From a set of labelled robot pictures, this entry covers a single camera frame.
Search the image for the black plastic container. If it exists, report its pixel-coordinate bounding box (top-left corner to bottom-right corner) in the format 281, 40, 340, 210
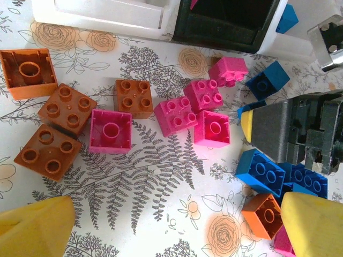
171, 0, 282, 55

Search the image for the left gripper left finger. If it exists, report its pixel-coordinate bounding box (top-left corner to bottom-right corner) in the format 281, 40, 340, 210
0, 195, 76, 257

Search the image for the blue long lego brick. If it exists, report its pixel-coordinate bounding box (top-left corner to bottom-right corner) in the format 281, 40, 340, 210
282, 182, 321, 201
278, 161, 329, 200
235, 148, 287, 199
236, 99, 267, 126

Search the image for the white plastic container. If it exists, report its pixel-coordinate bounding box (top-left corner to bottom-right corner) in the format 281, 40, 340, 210
31, 0, 179, 41
256, 0, 320, 64

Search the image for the blue square lego brick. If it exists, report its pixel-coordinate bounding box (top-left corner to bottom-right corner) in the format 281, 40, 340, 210
275, 3, 300, 34
244, 61, 292, 102

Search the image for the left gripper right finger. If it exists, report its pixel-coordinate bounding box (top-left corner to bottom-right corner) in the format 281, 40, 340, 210
280, 192, 343, 257

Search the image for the silver metal bracket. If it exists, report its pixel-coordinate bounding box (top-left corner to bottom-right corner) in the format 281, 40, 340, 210
306, 14, 343, 73

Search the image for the orange square lego brick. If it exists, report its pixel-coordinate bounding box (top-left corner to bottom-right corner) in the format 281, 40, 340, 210
113, 79, 155, 120
13, 123, 84, 184
37, 82, 99, 136
241, 192, 285, 240
0, 48, 58, 101

